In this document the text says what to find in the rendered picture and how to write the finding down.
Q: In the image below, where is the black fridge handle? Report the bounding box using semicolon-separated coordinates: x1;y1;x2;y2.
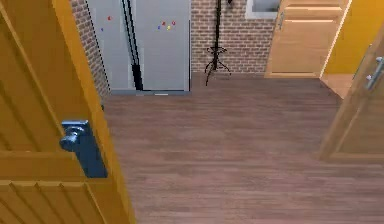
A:
120;0;144;91

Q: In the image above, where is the black coat stand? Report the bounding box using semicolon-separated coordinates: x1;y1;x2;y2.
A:
203;0;234;87

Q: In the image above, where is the white framed window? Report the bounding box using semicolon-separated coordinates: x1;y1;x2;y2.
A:
245;0;282;20

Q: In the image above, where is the yellow wooden room door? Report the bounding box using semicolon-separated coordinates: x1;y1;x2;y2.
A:
0;0;138;224

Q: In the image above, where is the blue door handle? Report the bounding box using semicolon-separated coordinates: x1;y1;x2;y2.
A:
59;119;109;179

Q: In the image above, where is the grey door handle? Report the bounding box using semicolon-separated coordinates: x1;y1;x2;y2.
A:
277;11;286;31
365;56;384;91

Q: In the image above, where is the light wooden room door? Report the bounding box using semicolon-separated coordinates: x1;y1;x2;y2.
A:
264;0;352;79
318;23;384;164

